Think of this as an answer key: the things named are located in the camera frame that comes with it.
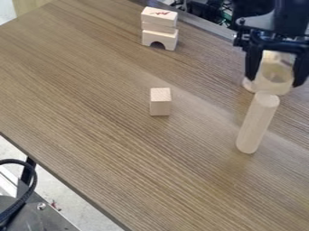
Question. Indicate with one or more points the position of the wooden block with red mark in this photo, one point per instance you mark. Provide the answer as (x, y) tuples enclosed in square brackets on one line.
[(159, 16)]

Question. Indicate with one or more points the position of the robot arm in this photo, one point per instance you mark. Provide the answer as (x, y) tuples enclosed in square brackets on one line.
[(290, 15)]

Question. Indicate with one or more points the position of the black metal base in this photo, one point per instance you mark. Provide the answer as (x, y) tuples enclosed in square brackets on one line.
[(32, 215)]

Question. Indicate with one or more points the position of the flat wooden block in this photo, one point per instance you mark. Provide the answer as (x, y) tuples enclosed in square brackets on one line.
[(159, 27)]

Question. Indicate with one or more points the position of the clear plastic cup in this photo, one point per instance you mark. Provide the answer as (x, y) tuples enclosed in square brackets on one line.
[(274, 76)]

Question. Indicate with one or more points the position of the wooden arch block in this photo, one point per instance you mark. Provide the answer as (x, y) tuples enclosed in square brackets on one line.
[(160, 37)]

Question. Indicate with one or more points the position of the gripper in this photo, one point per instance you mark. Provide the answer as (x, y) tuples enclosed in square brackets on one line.
[(277, 42)]

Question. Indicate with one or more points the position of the wooden cylinder block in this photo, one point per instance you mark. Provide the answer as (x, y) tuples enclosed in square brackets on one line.
[(258, 121)]

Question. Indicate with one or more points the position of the wooden cube block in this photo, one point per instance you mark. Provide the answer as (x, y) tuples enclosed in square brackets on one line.
[(160, 101)]

